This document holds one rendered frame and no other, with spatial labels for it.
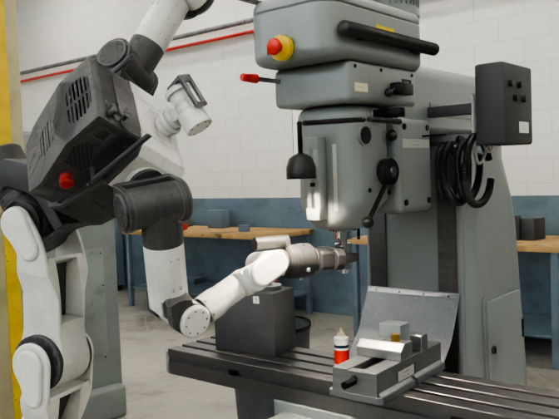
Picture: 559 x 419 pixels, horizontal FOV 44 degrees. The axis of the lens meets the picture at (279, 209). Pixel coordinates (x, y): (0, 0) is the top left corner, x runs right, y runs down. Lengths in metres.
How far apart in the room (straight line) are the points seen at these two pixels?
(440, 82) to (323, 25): 0.59
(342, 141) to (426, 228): 0.52
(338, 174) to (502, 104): 0.46
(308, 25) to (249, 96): 6.10
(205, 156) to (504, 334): 6.25
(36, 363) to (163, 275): 0.43
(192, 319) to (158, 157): 0.37
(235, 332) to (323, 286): 5.10
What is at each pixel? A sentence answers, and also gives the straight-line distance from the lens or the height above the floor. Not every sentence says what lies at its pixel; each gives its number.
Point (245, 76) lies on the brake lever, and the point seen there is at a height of 1.70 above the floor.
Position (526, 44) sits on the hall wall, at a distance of 6.16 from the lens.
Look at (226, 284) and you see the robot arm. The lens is 1.67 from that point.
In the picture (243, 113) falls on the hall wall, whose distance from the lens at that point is 7.78.
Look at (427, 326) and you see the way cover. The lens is 2.13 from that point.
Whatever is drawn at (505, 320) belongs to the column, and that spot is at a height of 0.97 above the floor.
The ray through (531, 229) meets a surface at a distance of 5.56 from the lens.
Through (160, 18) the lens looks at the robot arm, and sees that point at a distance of 1.84.
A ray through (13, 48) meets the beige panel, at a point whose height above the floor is 2.04.
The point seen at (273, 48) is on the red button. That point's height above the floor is 1.75.
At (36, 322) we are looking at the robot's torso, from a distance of 1.84.
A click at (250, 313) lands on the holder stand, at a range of 2.07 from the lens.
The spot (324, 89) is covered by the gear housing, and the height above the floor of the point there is 1.66.
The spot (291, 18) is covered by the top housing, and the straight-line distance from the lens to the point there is 1.69.
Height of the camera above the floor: 1.46
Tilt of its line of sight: 3 degrees down
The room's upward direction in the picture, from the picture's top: 2 degrees counter-clockwise
